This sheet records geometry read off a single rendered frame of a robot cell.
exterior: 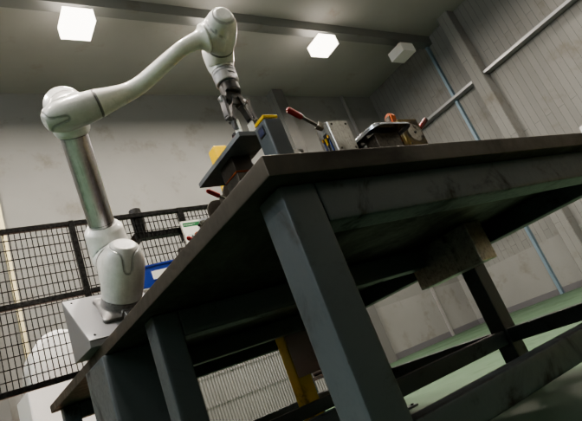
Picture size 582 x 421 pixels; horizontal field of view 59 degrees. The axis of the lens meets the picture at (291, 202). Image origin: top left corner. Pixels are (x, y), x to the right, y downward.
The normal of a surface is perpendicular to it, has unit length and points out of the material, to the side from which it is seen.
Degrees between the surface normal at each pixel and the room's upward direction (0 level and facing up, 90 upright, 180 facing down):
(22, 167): 90
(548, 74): 90
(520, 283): 90
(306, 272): 90
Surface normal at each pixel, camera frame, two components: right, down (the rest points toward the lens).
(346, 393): -0.80, 0.11
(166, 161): 0.48, -0.46
